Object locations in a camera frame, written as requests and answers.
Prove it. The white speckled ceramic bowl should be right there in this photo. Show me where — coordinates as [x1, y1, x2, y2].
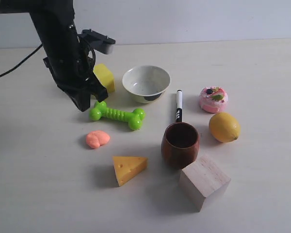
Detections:
[122, 65, 171, 104]

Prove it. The light wooden block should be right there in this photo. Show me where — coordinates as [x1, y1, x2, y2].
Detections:
[179, 155, 231, 213]

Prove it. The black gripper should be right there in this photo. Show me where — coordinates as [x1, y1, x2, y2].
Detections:
[44, 52, 109, 112]

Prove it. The brown wooden cup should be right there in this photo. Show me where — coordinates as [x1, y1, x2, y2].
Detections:
[161, 122, 199, 170]

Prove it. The yellow cheese wedge toy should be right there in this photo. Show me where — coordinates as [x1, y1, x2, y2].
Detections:
[113, 156, 148, 186]

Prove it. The black and white marker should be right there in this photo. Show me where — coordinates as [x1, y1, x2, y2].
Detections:
[175, 90, 183, 122]

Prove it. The orange clay lump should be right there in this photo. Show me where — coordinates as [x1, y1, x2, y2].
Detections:
[86, 130, 110, 149]

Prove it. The yellow lemon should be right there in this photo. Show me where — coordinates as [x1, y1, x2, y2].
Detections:
[209, 112, 241, 143]

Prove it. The green bone dog toy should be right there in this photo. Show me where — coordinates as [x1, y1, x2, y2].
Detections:
[89, 101, 146, 131]

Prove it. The yellow foam cube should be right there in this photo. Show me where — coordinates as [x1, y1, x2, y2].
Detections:
[93, 64, 115, 100]

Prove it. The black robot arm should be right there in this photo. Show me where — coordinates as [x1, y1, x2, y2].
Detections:
[0, 0, 115, 112]

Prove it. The pink toy cake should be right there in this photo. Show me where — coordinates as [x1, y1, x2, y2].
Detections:
[199, 86, 228, 114]

